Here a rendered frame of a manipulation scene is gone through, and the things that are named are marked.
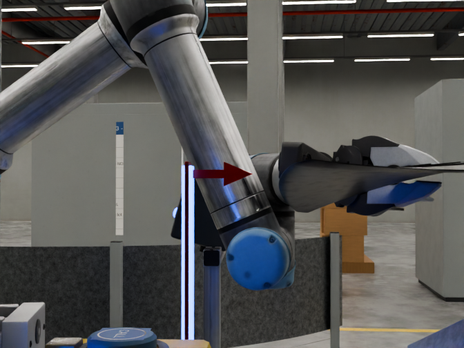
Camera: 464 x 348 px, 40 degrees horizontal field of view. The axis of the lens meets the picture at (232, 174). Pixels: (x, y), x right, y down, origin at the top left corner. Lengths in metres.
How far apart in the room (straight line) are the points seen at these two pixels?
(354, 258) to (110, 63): 7.94
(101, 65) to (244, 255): 0.38
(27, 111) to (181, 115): 0.29
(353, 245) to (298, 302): 6.11
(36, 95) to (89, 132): 5.98
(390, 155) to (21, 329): 0.51
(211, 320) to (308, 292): 1.57
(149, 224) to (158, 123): 1.07
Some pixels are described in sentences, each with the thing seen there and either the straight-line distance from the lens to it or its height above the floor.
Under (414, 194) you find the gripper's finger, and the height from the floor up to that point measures 1.16.
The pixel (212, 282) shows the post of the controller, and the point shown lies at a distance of 1.16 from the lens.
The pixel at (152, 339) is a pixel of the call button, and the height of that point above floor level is 1.08.
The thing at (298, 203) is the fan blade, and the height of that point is 1.15.
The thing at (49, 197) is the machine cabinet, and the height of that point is 1.04.
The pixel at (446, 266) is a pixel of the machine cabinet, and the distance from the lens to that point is 6.82.
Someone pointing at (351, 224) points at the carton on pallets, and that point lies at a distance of 8.74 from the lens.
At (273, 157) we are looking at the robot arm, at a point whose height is 1.21.
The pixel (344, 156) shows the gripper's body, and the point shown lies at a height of 1.20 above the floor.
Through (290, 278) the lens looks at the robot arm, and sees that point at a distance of 0.92.
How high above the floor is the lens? 1.17
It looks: 1 degrees up
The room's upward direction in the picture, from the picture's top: straight up
